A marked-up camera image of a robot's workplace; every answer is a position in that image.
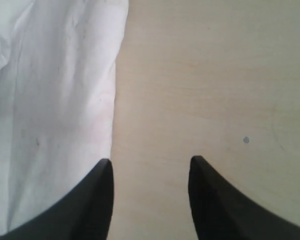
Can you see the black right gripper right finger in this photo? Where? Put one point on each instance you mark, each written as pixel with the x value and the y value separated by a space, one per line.
pixel 221 212

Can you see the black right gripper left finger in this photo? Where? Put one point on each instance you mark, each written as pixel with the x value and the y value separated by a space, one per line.
pixel 85 213

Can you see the white t-shirt red lettering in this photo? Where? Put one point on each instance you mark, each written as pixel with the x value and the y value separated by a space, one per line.
pixel 57 98

